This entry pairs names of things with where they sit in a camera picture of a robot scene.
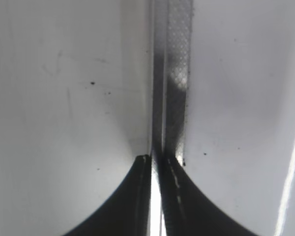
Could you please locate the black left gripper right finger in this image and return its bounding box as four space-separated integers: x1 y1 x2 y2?
152 147 254 236

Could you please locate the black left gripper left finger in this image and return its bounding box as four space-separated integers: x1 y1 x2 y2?
66 155 151 236

